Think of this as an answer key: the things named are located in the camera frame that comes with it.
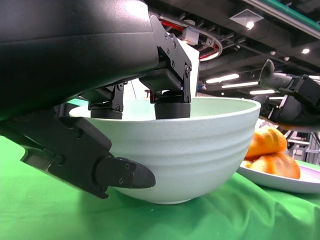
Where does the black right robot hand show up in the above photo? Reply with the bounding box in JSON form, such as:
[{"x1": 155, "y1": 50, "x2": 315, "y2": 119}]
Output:
[{"x1": 257, "y1": 59, "x2": 320, "y2": 133}]

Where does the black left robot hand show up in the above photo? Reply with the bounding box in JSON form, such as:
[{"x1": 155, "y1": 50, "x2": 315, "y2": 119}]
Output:
[{"x1": 0, "y1": 0, "x2": 193, "y2": 200}]

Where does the grey-green bowl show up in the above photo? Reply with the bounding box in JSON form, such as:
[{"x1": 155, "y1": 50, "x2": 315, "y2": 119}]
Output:
[{"x1": 68, "y1": 96, "x2": 262, "y2": 205}]

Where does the lavender plate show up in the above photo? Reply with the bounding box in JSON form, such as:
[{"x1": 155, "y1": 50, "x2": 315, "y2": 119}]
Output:
[{"x1": 236, "y1": 159, "x2": 320, "y2": 195}]

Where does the white ceiling air vent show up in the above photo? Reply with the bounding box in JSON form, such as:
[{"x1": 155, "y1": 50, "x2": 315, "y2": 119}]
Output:
[{"x1": 229, "y1": 8, "x2": 265, "y2": 26}]

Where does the green tablecloth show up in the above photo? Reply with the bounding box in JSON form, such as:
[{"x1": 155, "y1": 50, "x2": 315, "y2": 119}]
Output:
[{"x1": 0, "y1": 98, "x2": 320, "y2": 240}]

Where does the green-edged ceiling rail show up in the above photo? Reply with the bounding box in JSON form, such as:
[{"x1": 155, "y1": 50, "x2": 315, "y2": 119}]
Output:
[{"x1": 242, "y1": 0, "x2": 320, "y2": 40}]

